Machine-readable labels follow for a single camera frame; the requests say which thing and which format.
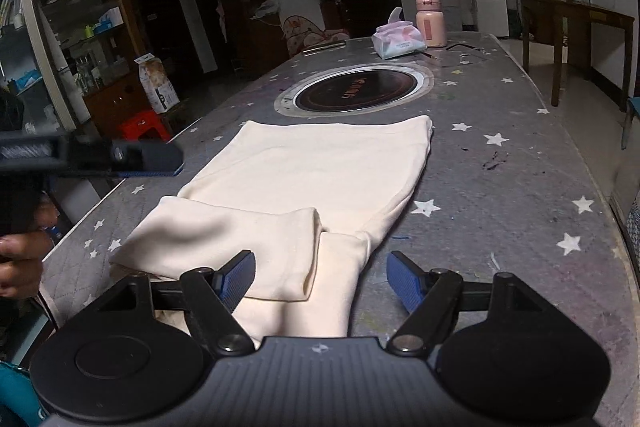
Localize white paper milk carton box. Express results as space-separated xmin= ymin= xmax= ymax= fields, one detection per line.
xmin=134 ymin=53 xmax=179 ymax=114

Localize black eyeglasses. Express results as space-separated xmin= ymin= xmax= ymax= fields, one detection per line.
xmin=445 ymin=41 xmax=491 ymax=55

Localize pink tissue pack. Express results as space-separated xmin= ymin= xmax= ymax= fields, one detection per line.
xmin=371 ymin=6 xmax=427 ymax=60

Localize cream knit sweater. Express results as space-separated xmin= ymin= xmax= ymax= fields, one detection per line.
xmin=110 ymin=115 xmax=433 ymax=341

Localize person's left hand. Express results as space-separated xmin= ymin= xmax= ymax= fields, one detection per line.
xmin=0 ymin=198 xmax=58 ymax=299

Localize round induction cooktop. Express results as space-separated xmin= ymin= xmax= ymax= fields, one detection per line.
xmin=273 ymin=62 xmax=435 ymax=118

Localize pink thermos bottle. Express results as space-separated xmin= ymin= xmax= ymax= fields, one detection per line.
xmin=416 ymin=0 xmax=447 ymax=48

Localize grey star-patterned table cover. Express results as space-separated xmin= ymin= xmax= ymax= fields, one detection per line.
xmin=42 ymin=34 xmax=639 ymax=426

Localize dark wooden side table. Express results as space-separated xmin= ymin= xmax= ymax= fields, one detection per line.
xmin=520 ymin=0 xmax=634 ymax=112

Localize red plastic stool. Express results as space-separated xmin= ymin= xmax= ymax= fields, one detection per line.
xmin=118 ymin=109 xmax=172 ymax=142

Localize dark display shelf cabinet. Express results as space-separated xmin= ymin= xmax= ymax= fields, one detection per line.
xmin=34 ymin=0 xmax=270 ymax=138

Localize polka dot play tent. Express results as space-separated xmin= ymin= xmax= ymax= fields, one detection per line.
xmin=282 ymin=15 xmax=349 ymax=57

